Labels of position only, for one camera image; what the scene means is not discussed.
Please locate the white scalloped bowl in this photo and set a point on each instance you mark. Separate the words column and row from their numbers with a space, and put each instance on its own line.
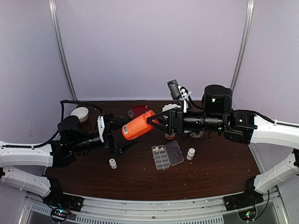
column 170, row 106

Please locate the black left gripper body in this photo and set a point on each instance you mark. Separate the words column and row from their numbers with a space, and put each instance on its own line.
column 108, row 138

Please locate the small white dropper bottle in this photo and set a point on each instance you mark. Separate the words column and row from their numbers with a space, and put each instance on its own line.
column 112, row 163

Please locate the small white pill bottle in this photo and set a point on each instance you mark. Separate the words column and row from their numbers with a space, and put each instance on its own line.
column 190, row 154

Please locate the clear plastic pill organizer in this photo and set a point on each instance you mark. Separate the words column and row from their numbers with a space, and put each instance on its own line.
column 170, row 155

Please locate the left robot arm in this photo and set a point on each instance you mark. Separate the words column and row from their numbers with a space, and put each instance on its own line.
column 43, row 154

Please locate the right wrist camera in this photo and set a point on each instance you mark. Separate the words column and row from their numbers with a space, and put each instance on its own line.
column 180, row 94

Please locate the right aluminium frame post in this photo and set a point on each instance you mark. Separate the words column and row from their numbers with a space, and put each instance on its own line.
column 244, row 42

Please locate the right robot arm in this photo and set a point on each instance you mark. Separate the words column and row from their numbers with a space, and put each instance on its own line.
column 239, row 126

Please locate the red floral plate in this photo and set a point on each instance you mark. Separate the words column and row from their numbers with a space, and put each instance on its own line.
column 137, row 110

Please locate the aluminium front rail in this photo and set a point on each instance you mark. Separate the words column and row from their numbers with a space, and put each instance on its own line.
column 211, row 210

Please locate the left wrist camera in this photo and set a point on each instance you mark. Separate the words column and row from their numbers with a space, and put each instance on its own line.
column 101, row 127

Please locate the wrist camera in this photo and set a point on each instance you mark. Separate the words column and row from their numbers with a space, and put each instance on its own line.
column 101, row 127
column 180, row 94

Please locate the floral mug yellow inside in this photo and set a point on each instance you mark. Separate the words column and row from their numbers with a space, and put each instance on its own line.
column 196, row 135

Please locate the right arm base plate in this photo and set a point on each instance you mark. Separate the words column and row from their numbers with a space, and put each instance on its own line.
column 242, row 200

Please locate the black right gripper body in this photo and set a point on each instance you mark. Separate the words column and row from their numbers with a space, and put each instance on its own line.
column 210, row 123

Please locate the white ceramic bowl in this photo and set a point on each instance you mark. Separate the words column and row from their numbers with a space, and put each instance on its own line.
column 82, row 113

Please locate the left aluminium frame post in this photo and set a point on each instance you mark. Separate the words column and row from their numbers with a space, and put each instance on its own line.
column 61, row 51

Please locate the aluminium frame post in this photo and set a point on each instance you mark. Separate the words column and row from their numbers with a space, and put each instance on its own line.
column 244, row 42
column 61, row 51

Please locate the grey cap pill bottle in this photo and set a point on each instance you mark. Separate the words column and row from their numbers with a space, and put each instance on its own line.
column 170, row 136

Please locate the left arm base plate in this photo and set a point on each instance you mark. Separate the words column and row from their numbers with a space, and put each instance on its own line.
column 64, row 201

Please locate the orange pill bottle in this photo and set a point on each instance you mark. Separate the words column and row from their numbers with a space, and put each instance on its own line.
column 138, row 126

